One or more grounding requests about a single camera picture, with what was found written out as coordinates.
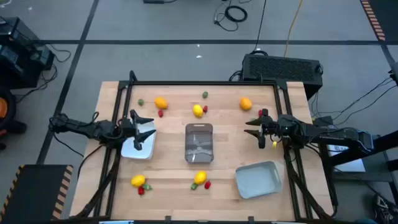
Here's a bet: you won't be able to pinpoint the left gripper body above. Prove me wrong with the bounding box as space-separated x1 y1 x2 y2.
120 117 137 142

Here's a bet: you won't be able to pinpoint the long black cable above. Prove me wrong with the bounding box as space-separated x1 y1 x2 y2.
251 0 269 57

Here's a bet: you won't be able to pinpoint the black computer case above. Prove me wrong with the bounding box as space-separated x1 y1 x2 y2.
241 53 323 100

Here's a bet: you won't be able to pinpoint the black equipment cart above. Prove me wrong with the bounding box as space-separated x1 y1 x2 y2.
0 16 56 90

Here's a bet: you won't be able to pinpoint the coiled black cable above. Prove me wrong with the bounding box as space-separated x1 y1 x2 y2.
213 0 249 32

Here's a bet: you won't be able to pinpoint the orange and black machine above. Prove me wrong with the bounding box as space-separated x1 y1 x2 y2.
0 86 28 150

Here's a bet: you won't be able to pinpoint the grey translucent plastic basket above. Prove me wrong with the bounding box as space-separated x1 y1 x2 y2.
185 123 215 165

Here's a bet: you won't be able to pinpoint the white plastic basket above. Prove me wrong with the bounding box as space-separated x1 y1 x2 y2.
234 160 284 200
120 119 157 161

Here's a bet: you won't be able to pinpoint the white paper sheet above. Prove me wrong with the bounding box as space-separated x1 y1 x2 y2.
328 143 367 174

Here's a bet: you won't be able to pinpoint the black hazard-striped mat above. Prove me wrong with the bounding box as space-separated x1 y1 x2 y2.
359 0 398 42
0 164 75 223

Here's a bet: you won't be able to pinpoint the yellow cable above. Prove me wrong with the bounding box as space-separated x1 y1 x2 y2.
283 0 304 58

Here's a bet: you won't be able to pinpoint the black metal table frame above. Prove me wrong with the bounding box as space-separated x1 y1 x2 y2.
70 70 335 223

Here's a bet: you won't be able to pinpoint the orange toy fruit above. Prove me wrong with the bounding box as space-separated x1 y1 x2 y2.
239 96 253 111
154 96 169 110

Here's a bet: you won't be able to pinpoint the black floor cables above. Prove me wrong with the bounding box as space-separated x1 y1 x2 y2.
310 76 398 127

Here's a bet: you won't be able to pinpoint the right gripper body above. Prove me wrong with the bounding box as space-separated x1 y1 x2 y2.
257 108 282 149

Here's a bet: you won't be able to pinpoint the person's shoe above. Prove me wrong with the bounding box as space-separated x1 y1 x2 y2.
373 195 398 224

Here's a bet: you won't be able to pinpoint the black side stand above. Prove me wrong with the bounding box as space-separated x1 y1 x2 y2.
318 116 398 203

